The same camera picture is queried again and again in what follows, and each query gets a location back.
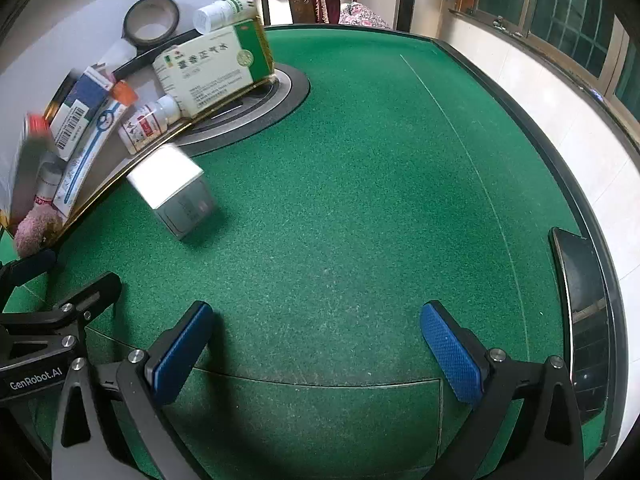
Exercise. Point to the pink fluffy ball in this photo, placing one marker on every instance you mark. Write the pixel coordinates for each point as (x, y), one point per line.
(32, 230)

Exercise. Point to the silver white box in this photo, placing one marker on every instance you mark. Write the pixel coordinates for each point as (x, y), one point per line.
(165, 175)

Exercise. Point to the small white vial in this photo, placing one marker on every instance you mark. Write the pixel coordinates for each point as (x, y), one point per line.
(49, 182)

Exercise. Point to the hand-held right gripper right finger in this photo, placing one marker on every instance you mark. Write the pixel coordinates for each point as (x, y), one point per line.
(450, 355)

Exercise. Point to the large white pill bottle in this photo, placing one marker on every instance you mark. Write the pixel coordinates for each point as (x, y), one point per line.
(220, 12)

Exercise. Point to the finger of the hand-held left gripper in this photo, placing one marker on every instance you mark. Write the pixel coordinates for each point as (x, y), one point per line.
(32, 264)
(95, 292)

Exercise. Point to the black tape roll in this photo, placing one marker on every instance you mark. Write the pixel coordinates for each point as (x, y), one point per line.
(129, 27)

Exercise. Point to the floral cloth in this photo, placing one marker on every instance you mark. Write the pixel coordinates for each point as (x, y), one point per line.
(362, 15)

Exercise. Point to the round table control panel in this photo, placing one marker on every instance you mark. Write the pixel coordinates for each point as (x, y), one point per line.
(270, 105)

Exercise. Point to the wooden framed window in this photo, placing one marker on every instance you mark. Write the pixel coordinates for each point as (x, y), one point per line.
(550, 10)

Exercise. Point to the red-capped bottle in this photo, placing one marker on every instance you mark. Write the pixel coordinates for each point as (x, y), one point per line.
(30, 160)

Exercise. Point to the gold-edged white cardboard box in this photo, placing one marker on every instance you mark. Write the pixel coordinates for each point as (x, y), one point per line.
(75, 20)

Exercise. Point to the small white bottle red label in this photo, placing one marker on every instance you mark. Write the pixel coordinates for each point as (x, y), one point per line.
(142, 127)

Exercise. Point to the black smartphone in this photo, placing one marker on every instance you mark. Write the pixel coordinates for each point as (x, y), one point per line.
(582, 320)

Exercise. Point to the green and white medicine box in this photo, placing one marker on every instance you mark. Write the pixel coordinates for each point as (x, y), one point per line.
(210, 67)

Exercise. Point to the long white ointment box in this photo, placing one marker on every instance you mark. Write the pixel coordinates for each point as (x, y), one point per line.
(92, 152)

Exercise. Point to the black pen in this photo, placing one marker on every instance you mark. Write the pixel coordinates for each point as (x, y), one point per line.
(132, 64)

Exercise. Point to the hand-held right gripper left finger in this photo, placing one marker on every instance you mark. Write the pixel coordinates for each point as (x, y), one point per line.
(182, 350)

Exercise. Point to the blue and white medicine box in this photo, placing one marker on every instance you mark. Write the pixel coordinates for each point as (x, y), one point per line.
(75, 115)

